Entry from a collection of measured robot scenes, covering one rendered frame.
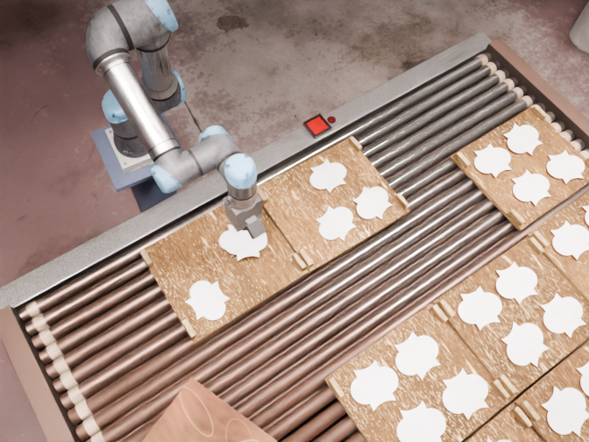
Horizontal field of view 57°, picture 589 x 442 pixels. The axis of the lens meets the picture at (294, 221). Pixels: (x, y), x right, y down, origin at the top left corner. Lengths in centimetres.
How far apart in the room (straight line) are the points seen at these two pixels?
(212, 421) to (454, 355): 73
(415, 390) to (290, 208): 68
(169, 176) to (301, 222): 58
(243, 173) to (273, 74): 211
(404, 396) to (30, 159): 235
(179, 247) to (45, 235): 134
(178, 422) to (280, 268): 54
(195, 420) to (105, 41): 97
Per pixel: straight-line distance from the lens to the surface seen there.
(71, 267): 182
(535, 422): 177
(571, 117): 229
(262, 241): 170
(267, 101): 324
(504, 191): 200
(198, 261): 172
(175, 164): 135
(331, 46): 356
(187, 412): 150
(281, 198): 181
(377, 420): 162
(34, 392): 171
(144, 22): 147
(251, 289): 167
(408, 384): 166
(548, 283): 191
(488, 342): 176
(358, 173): 188
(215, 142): 137
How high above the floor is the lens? 252
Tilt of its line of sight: 63 degrees down
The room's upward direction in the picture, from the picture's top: 7 degrees clockwise
